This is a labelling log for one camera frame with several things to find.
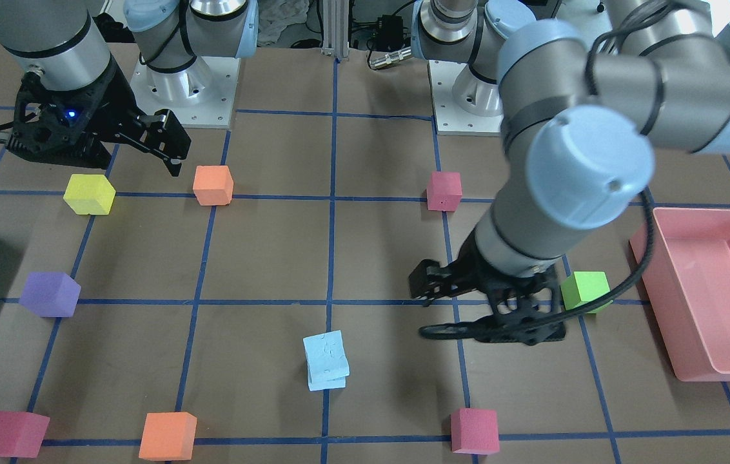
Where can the yellow foam block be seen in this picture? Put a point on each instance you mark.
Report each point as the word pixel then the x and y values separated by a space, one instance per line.
pixel 89 194

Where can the pink plastic tray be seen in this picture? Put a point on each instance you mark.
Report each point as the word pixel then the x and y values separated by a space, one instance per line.
pixel 688 285

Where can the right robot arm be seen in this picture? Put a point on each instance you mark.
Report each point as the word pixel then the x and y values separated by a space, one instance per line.
pixel 61 42

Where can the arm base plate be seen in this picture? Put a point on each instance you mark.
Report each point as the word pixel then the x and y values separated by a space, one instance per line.
pixel 464 104
pixel 201 96

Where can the light blue foam block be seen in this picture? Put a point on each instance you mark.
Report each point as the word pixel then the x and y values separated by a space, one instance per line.
pixel 326 383
pixel 325 356

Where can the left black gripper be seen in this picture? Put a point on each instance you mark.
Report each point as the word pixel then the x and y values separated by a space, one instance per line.
pixel 468 274

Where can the aluminium frame post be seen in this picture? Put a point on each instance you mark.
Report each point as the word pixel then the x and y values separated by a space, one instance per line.
pixel 335 27

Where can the orange foam block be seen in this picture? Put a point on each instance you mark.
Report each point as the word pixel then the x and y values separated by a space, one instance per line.
pixel 168 437
pixel 213 185

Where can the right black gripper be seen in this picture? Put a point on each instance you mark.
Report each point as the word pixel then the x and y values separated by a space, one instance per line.
pixel 111 105

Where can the dark pink foam block near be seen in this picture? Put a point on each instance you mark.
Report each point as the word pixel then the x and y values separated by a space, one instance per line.
pixel 474 431

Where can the green foam block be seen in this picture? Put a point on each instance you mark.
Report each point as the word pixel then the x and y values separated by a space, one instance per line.
pixel 583 287

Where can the orange foam block near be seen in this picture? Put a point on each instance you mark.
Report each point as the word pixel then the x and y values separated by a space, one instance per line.
pixel 168 437

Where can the orange foam block far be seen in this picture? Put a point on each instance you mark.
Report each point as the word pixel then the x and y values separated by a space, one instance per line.
pixel 213 185

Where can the purple foam block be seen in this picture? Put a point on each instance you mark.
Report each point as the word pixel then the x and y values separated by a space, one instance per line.
pixel 50 294

